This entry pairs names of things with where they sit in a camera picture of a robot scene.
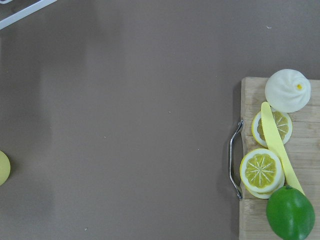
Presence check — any top stacked lemon slice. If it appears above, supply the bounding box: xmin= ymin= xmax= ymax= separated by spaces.
xmin=239 ymin=148 xmax=285 ymax=195

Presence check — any stacked lemon slice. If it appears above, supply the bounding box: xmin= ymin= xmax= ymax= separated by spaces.
xmin=239 ymin=148 xmax=285 ymax=195
xmin=246 ymin=178 xmax=285 ymax=200

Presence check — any yellow plastic knife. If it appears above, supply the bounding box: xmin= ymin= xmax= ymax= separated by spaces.
xmin=260 ymin=101 xmax=306 ymax=195

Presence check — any upper lemon slice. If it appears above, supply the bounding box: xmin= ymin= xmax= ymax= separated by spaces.
xmin=251 ymin=108 xmax=293 ymax=148

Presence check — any bottom stacked lemon slice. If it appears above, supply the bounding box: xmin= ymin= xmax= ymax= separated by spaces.
xmin=246 ymin=178 xmax=285 ymax=200

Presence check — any white steamed bun toy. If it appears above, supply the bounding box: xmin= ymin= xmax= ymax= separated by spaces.
xmin=264 ymin=69 xmax=312 ymax=113

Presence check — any wooden cutting board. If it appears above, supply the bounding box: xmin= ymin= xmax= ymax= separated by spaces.
xmin=238 ymin=77 xmax=320 ymax=240

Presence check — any yellow plastic cup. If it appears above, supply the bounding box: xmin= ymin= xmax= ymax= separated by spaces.
xmin=0 ymin=151 xmax=11 ymax=185

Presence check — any green lime toy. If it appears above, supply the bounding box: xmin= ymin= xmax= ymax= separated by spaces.
xmin=266 ymin=185 xmax=316 ymax=240

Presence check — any metal cutting board handle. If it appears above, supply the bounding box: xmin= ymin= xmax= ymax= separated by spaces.
xmin=228 ymin=119 xmax=244 ymax=200

